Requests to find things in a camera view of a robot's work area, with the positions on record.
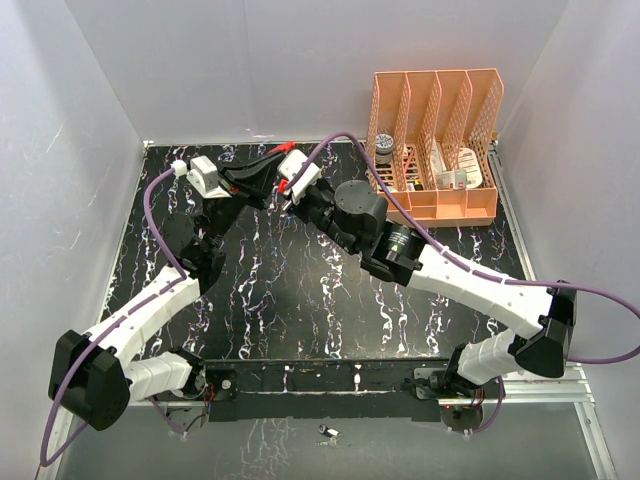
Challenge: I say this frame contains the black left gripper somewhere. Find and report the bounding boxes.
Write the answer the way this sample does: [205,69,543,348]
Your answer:
[202,150,285,251]

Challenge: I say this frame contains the metal key organizer red handle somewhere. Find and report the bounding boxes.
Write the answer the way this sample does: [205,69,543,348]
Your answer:
[268,142,296,154]

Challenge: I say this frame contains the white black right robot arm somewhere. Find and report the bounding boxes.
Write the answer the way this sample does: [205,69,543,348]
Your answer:
[278,178,576,397]

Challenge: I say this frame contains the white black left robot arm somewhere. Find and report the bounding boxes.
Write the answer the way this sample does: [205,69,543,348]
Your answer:
[48,145,291,431]

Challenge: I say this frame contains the small round grey jar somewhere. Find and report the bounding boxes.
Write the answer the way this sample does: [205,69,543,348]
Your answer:
[374,133,395,165]

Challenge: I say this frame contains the orange plastic file organizer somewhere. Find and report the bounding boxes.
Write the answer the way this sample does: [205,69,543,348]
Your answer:
[366,68,504,227]

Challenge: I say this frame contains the white round label card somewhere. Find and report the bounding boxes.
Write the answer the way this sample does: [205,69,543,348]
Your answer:
[435,147,484,190]

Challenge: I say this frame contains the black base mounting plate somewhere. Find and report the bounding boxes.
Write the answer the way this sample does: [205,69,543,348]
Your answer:
[206,358,471,422]

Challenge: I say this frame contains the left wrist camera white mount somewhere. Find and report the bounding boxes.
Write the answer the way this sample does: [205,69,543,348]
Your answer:
[171,156,231,200]

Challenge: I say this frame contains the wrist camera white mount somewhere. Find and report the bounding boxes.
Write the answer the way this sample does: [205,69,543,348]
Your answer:
[171,156,231,200]
[277,149,321,205]

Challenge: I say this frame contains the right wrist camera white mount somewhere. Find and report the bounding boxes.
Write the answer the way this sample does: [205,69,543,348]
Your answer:
[277,149,321,205]

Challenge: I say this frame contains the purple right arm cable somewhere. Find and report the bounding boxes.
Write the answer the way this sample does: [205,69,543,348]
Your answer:
[284,131,640,434]

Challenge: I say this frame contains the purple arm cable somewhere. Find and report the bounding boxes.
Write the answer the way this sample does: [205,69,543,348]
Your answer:
[38,167,194,467]
[284,131,640,434]

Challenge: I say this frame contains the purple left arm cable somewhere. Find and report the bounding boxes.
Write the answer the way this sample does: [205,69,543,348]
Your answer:
[38,167,194,467]

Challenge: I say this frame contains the aluminium frame rail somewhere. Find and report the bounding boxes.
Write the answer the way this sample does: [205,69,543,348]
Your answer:
[488,140,618,479]

